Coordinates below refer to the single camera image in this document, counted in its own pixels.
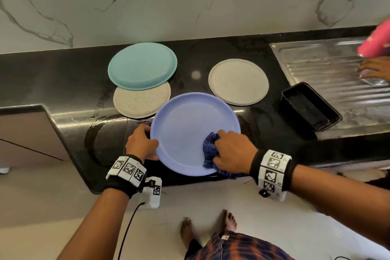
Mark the red bear cup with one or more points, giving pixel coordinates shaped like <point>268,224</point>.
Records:
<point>375,40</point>

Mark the person's left foot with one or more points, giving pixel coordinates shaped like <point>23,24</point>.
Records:
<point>186,231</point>

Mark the person's right forearm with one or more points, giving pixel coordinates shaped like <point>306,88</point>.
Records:
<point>341,199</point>

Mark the person's right hand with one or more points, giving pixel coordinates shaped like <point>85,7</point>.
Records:
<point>234,153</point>

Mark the person's left hand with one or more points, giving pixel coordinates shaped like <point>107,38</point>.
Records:
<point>141,144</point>

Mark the wrist marker band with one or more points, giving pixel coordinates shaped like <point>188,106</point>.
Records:
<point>273,174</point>
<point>126,174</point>

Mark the blue orange plaid shirt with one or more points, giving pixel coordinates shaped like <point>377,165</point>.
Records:
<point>237,247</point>

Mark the right wrist marker band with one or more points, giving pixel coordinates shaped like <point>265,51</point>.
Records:
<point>273,174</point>

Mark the speckled white plate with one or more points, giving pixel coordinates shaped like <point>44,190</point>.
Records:
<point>237,81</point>
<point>140,103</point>

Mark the person's left forearm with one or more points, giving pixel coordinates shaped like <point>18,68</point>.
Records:
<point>91,232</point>

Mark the person's foot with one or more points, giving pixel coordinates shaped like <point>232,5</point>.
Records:
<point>186,231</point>
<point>228,220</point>

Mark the blue striped cloth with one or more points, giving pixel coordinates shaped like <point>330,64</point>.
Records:
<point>209,153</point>

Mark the brown lower drawer unit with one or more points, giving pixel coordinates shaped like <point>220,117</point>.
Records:
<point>27,141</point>

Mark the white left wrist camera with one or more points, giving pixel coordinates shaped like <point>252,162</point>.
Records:
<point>152,191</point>

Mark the person's right foot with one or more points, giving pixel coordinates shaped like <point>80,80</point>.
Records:
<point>228,220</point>

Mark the left wrist marker band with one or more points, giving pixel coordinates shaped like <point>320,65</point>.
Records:
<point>126,174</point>

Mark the lavender plate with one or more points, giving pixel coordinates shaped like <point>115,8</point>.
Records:
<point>183,129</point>

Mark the black plastic tray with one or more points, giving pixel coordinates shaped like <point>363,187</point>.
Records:
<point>311,107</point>

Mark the white paper sheet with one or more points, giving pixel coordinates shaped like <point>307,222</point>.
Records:
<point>4,170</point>

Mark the steel sink drainboard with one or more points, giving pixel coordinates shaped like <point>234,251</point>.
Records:
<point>323,62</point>

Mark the clear plastic lid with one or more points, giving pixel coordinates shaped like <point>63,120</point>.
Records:
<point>373,81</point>

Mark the teal plate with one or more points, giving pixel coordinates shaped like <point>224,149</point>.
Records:
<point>142,66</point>

